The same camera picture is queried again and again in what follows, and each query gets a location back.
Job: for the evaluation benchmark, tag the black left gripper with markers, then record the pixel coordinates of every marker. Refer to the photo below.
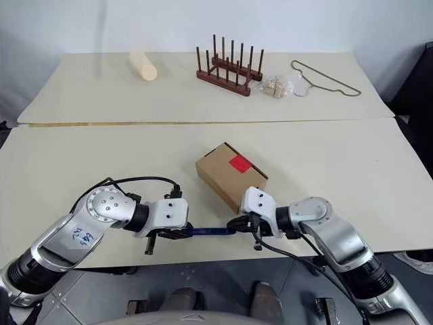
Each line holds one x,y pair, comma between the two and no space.
151,243

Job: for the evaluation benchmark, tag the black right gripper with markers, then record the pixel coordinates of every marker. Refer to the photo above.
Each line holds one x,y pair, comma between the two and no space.
258,227

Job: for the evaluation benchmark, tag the blue pen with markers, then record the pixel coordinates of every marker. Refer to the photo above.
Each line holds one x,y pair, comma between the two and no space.
209,231

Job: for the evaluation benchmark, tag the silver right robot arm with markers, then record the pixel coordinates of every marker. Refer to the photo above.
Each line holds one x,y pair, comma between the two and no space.
324,230

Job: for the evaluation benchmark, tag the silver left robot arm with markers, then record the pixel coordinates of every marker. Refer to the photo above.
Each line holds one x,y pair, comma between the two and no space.
108,206

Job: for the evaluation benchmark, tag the brown cardboard box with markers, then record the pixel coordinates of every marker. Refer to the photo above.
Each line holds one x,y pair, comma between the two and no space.
220,172

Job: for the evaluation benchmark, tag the red tape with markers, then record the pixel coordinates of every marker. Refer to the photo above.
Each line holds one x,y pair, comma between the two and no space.
241,164

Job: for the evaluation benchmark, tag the dark brown rounded shape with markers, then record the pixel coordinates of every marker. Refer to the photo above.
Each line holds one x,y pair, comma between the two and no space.
267,299
184,301

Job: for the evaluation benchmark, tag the bag of wooden blocks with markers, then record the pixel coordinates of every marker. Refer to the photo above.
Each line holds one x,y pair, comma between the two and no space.
274,88

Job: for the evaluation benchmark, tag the dark wooden peg rack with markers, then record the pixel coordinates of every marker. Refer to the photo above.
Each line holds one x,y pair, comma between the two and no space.
223,83

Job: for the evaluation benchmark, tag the cream cylinder roll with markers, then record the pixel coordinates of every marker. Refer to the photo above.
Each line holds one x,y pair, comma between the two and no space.
143,66

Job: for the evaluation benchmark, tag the white grey sneaker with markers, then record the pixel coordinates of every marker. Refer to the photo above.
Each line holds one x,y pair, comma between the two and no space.
417,262

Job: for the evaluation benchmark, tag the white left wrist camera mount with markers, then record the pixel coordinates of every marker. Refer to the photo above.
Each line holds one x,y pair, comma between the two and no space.
169,211

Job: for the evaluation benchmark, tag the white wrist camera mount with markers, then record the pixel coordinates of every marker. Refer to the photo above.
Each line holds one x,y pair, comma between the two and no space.
169,211
260,203

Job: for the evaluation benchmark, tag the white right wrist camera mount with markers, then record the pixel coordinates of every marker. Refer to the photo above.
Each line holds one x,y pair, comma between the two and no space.
260,203

